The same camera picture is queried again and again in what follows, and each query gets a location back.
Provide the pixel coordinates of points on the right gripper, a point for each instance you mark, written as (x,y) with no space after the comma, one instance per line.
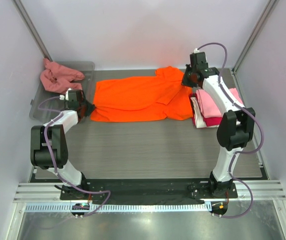
(185,82)

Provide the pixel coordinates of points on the slotted cable duct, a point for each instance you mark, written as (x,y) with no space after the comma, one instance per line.
(81,207)

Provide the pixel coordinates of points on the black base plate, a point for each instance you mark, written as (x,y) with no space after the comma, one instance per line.
(157,191)

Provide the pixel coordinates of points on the frame post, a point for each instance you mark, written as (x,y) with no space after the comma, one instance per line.
(265,15)
(31,28)

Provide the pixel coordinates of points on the left frame post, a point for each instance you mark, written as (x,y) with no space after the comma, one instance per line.
(31,28)

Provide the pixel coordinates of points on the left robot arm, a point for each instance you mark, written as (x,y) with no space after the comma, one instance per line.
(48,145)

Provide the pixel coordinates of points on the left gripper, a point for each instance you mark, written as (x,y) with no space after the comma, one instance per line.
(91,108)

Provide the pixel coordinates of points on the clear grey plastic bin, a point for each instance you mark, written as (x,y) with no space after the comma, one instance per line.
(42,105)

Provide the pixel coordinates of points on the magenta folded t shirt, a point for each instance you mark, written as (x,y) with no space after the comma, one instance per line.
(210,122)

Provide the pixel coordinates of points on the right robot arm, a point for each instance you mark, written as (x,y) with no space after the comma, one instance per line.
(235,129)

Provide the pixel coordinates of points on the salmon pink crumpled t shirt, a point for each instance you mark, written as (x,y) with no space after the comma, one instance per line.
(57,78)

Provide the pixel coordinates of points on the right frame post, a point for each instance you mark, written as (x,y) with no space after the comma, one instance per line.
(265,15)

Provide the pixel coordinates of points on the orange t shirt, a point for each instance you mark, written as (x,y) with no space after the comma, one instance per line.
(144,98)

